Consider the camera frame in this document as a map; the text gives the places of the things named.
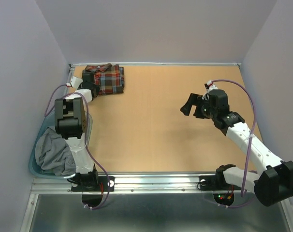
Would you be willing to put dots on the red blue plaid flannel shirt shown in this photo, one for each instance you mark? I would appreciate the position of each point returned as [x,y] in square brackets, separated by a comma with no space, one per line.
[109,77]

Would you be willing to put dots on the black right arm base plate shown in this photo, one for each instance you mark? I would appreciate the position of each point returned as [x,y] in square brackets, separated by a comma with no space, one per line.
[215,182]

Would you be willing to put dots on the clear blue plastic bin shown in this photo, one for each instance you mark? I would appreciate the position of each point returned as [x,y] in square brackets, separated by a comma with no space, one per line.
[40,135]

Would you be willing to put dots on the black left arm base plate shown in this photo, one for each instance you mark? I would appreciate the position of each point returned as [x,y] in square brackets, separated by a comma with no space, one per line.
[102,184]

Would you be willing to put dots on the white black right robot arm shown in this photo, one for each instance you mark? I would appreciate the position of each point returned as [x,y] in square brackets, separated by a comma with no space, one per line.
[272,181]

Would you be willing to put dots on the grey crumpled shirt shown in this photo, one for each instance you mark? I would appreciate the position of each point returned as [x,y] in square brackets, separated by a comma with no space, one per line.
[53,154]

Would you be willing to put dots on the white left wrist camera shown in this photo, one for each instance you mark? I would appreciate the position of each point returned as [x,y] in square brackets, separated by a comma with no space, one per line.
[74,82]

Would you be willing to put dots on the aluminium front table rail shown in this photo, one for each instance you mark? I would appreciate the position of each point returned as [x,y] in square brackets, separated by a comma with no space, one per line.
[131,183]

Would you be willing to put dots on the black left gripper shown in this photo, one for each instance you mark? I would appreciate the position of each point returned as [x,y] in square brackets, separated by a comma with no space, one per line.
[97,87]

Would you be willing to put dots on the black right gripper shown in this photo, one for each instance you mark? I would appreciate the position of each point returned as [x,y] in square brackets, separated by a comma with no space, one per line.
[193,100]

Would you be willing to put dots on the aluminium back table rail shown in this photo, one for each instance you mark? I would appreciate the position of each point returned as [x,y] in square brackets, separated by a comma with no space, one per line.
[238,64]

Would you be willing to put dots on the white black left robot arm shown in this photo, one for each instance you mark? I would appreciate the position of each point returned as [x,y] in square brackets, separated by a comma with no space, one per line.
[71,122]

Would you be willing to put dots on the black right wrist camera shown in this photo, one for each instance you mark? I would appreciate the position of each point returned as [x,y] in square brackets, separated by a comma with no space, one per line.
[218,100]

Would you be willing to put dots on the aluminium table rail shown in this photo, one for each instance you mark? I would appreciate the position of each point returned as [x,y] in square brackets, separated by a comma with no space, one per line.
[131,183]
[238,64]

